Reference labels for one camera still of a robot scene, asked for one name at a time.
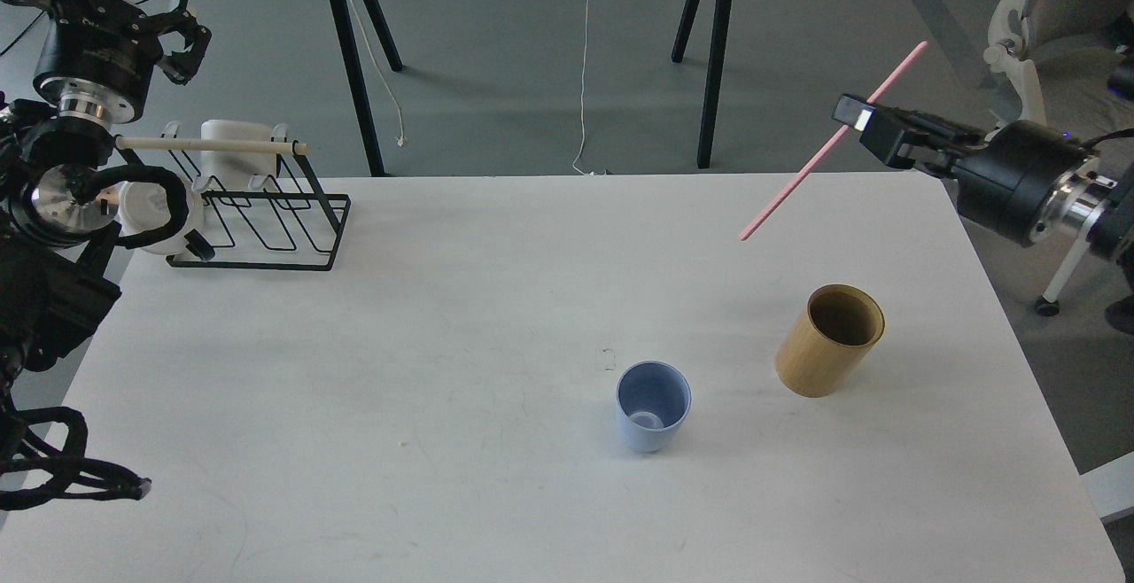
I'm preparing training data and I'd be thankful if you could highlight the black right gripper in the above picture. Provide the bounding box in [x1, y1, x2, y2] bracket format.
[833, 94, 1090, 247]

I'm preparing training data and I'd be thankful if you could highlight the pink chopstick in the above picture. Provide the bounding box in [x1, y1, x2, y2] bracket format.
[738, 41, 930, 240]

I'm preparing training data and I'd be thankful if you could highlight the blue plastic cup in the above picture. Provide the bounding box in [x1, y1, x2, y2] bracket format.
[613, 361, 692, 454]

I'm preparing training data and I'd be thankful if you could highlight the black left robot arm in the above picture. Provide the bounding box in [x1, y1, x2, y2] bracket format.
[1, 0, 211, 513]

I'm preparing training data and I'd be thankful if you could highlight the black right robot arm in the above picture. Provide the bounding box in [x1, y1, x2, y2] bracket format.
[833, 94, 1133, 279]

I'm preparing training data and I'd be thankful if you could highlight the white cup on rack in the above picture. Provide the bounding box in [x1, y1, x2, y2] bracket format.
[200, 120, 276, 191]

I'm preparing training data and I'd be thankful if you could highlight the bamboo cylindrical holder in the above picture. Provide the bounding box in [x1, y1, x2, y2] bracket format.
[775, 284, 886, 398]

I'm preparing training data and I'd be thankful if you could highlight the white round bowl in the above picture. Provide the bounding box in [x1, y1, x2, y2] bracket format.
[117, 178, 204, 256]

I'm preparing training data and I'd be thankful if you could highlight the white hanging cable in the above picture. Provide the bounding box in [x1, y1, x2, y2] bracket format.
[573, 0, 612, 176]

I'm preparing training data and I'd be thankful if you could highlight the white rope cable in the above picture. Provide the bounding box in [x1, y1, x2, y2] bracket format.
[339, 0, 408, 147]

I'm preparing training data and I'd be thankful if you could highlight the black wire dish rack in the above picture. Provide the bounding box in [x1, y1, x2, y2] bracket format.
[118, 126, 352, 271]

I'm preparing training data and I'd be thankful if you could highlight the wooden rack handle rod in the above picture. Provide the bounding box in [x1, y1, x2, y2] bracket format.
[115, 136, 308, 157]

